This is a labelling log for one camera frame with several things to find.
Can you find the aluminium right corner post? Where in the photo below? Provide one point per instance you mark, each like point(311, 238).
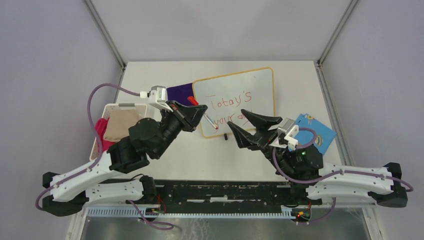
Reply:
point(337, 31)

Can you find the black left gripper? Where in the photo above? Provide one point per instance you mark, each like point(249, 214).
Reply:
point(189, 116)

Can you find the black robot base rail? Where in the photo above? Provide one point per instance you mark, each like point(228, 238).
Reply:
point(225, 197)

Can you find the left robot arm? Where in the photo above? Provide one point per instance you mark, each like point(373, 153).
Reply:
point(148, 139)

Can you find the pink cloth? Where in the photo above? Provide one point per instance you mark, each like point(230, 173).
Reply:
point(101, 126)

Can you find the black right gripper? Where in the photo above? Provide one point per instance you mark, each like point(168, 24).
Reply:
point(246, 140)

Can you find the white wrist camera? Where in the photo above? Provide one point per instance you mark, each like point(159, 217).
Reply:
point(286, 133)
point(157, 97)

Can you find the aluminium corner post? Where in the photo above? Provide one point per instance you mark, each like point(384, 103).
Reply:
point(337, 31)
point(93, 12)

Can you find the purple cloth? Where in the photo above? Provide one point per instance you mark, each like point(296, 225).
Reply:
point(180, 93)

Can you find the red whiteboard marker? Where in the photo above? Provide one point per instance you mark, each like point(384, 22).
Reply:
point(211, 121)

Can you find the aluminium left corner post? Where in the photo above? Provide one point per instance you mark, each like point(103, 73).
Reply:
point(93, 12)

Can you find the red marker cap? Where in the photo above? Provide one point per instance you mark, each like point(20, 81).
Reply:
point(193, 101)

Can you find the yellow framed whiteboard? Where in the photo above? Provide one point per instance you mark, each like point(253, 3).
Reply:
point(225, 96)

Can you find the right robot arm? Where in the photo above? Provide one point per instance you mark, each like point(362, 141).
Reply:
point(305, 167)

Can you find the beige folded cloth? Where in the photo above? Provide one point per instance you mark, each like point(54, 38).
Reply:
point(119, 122)

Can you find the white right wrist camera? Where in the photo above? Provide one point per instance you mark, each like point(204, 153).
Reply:
point(286, 133)

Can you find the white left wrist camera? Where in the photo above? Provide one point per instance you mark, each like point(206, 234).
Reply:
point(157, 97)

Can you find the white plastic basket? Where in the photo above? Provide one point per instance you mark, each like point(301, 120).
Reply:
point(141, 108)

